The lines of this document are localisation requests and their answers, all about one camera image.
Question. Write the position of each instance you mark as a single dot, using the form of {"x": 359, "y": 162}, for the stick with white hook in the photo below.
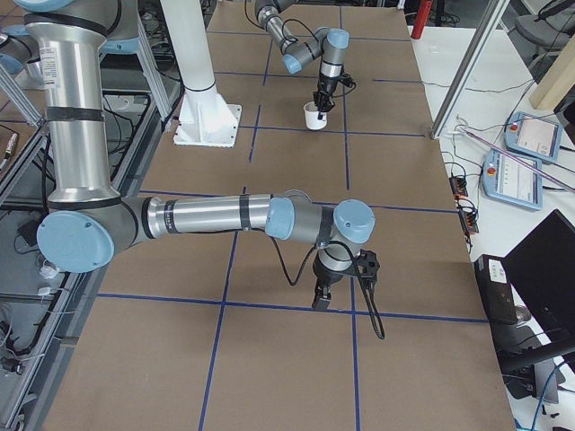
{"x": 517, "y": 153}

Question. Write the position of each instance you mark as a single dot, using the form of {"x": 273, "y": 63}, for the white smiley face mug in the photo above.
{"x": 314, "y": 118}

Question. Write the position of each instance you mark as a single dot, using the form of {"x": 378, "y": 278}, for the teach pendant tablet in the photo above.
{"x": 532, "y": 136}
{"x": 506, "y": 180}

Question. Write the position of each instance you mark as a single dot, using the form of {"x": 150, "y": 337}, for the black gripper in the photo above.
{"x": 326, "y": 84}
{"x": 326, "y": 272}

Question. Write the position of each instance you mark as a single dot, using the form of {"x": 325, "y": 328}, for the far teach pendant tablet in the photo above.
{"x": 532, "y": 136}

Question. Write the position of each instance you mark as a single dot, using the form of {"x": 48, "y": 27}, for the aluminium frame post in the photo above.
{"x": 487, "y": 25}

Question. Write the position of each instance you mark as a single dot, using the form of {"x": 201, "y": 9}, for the near teach pendant tablet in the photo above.
{"x": 506, "y": 180}

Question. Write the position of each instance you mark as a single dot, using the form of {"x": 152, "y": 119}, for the white pedestal column with base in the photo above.
{"x": 205, "y": 119}

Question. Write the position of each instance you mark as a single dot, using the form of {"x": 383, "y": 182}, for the black laptop computer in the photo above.
{"x": 541, "y": 269}

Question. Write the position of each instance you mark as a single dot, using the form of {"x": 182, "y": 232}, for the black orange connector box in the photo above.
{"x": 458, "y": 185}

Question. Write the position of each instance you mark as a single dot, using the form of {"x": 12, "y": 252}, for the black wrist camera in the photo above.
{"x": 347, "y": 81}
{"x": 368, "y": 266}

